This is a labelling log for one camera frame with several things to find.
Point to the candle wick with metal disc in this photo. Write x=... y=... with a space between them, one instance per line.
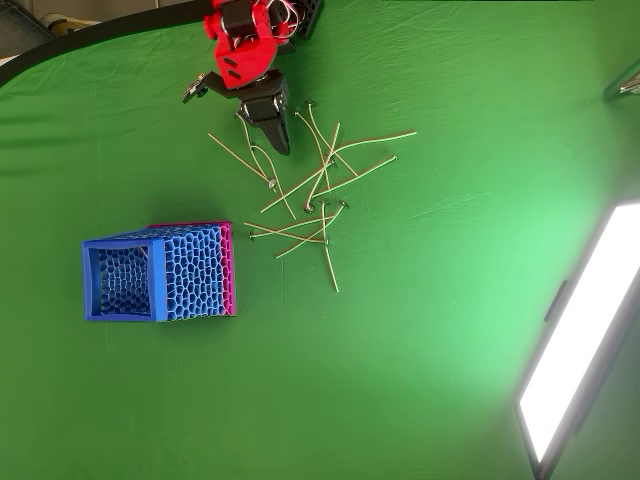
x=248 y=142
x=285 y=197
x=370 y=170
x=230 y=151
x=143 y=252
x=308 y=207
x=252 y=235
x=290 y=192
x=270 y=229
x=297 y=114
x=310 y=103
x=344 y=204
x=332 y=270
x=380 y=139

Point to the bright LED light panel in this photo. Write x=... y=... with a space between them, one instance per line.
x=575 y=325

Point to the blue and pink lattice box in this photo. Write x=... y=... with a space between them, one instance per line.
x=195 y=270

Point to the green cloth with black rim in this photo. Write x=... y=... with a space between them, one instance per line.
x=350 y=375

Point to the white and yellow shoe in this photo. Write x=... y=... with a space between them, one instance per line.
x=62 y=22

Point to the black perforated base block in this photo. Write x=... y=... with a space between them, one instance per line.
x=310 y=17

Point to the small camera on black bracket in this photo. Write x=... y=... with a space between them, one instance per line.
x=195 y=90

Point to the dark grey chair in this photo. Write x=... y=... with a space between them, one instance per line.
x=17 y=25

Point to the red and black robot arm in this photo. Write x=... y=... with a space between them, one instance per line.
x=245 y=60

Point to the metal stand pole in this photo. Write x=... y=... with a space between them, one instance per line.
x=617 y=85

